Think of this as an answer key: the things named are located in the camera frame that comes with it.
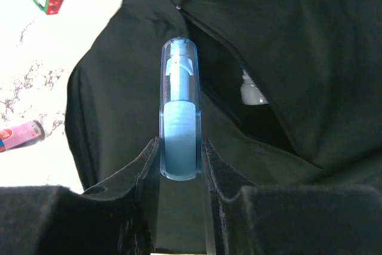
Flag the blue cap glue stick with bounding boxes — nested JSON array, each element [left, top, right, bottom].
[[241, 68, 268, 106]]

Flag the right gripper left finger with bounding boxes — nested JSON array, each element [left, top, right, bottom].
[[1, 138, 160, 254]]

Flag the pink cap small bottle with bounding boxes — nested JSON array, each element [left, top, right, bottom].
[[1, 121, 45, 152]]

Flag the black student backpack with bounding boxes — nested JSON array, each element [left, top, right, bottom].
[[65, 0, 381, 252]]

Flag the blue transparent marker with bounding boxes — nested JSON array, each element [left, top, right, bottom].
[[159, 38, 202, 181]]

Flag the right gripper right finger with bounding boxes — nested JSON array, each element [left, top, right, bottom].
[[201, 140, 381, 254]]

